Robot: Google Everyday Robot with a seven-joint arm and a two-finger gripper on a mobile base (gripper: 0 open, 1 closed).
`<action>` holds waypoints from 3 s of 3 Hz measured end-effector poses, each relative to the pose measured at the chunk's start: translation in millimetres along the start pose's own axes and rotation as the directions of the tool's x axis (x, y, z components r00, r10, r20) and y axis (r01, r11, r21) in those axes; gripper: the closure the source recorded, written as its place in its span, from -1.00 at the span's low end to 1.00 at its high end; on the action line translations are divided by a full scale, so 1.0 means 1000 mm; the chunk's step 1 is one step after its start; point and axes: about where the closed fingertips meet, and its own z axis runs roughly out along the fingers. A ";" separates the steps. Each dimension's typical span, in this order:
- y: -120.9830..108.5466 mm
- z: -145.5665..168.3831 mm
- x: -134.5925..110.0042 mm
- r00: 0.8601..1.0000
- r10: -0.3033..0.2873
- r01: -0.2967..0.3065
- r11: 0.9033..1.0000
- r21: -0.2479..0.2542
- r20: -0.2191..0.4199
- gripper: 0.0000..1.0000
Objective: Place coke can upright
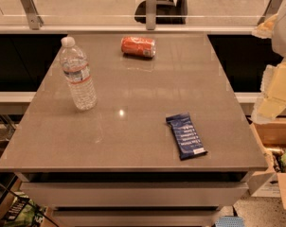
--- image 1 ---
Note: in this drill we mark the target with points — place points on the blue snack bar wrapper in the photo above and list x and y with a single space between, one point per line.
186 136

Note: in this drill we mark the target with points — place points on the blue perforated basket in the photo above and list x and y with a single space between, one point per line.
229 222

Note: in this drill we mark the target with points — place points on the cardboard box with items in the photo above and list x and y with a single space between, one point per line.
272 141

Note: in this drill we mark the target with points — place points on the right metal railing bracket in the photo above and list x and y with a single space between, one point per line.
271 9

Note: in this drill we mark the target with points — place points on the orange soda can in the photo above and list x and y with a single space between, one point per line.
138 46

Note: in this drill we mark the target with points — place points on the clear plastic water bottle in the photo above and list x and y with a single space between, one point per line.
76 69

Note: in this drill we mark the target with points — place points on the green snack bag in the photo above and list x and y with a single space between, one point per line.
24 213

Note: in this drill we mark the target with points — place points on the left metal railing bracket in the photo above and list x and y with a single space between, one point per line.
34 20

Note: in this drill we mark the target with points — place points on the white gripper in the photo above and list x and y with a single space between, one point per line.
285 32

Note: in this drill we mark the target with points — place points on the grey drawer cabinet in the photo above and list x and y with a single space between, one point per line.
118 164

